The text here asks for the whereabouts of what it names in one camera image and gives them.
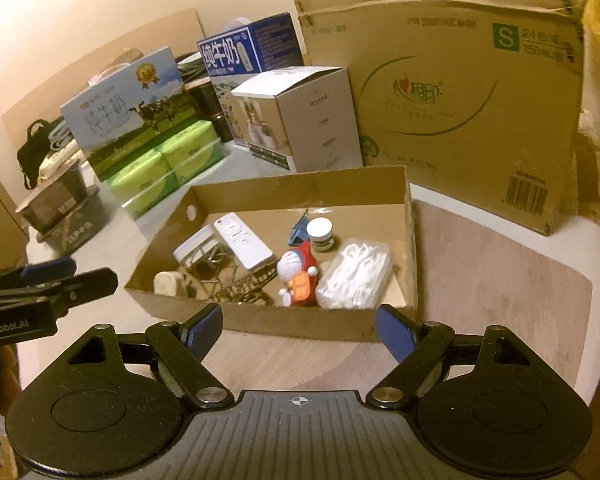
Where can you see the white product box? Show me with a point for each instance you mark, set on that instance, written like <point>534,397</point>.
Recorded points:
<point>320,125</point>

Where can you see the dark container stack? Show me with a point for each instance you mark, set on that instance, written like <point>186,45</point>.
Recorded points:
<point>202,97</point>

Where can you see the small green-lid jar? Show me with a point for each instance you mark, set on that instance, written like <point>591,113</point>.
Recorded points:
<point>321,232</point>

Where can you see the large printed cardboard box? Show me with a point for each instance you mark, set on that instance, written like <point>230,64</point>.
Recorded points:
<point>455,110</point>

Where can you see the white lidded container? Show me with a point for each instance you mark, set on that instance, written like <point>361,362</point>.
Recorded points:
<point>195,245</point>

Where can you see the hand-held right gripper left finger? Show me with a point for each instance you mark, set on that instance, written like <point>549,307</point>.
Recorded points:
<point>205,331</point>

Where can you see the green tissue pack bundle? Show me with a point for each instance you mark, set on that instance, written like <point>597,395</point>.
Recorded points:
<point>180,160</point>

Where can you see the cream rounded plastic block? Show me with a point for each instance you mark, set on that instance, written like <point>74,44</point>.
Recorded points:
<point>167,282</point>

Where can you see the grey folded cloth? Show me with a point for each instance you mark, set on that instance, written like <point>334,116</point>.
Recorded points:
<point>60,135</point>

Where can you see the black bag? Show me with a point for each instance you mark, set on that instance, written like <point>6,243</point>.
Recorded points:
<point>32,150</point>

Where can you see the green pasture milk carton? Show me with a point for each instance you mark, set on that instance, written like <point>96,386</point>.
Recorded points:
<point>120,110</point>

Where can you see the blue milk carton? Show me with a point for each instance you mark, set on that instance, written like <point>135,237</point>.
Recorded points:
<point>275,40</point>

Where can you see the blue cat figurine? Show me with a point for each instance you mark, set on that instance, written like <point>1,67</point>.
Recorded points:
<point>297,270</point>

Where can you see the cream white bundle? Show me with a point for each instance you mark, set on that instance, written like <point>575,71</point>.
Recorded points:
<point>55,165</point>

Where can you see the shallow cardboard box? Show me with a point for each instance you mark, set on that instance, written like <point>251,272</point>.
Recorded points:
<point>300,190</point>

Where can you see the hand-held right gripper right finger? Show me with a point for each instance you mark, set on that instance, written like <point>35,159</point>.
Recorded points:
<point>392,334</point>

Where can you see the clear floss pick box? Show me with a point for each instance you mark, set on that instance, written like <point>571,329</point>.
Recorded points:
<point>355,275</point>

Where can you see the brown cardboard sheet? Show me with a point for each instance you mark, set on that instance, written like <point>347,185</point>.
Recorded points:
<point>105,50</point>

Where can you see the brown wood-grain table mat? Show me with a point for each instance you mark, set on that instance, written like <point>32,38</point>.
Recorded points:
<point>480,285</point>

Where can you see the white power strip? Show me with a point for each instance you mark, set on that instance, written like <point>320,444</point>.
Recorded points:
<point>242,242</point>

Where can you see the blue binder clip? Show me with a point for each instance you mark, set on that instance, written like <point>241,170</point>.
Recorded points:
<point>298,232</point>

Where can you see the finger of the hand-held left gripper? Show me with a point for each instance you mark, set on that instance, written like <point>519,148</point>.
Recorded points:
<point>90,282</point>
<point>45,269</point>

